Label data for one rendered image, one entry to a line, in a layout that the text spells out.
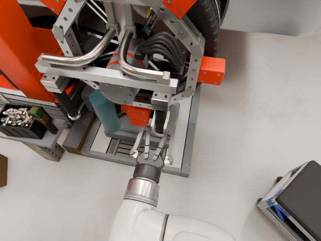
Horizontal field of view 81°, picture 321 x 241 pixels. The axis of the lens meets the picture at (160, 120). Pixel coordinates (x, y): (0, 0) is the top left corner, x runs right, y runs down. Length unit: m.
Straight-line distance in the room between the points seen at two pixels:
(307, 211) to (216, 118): 0.87
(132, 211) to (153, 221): 0.05
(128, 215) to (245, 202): 1.10
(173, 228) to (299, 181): 0.93
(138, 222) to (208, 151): 1.11
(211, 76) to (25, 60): 0.80
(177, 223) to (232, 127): 1.29
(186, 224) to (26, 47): 0.93
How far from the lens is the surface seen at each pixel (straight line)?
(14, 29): 1.01
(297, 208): 1.23
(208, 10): 0.70
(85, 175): 1.51
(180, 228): 0.47
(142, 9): 1.33
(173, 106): 1.41
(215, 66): 0.74
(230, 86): 1.95
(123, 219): 0.49
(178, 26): 0.63
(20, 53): 1.03
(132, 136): 1.35
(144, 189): 0.50
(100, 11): 0.83
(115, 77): 0.55
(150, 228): 0.48
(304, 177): 1.31
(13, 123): 1.20
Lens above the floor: 1.36
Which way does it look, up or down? 58 degrees down
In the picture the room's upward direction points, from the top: straight up
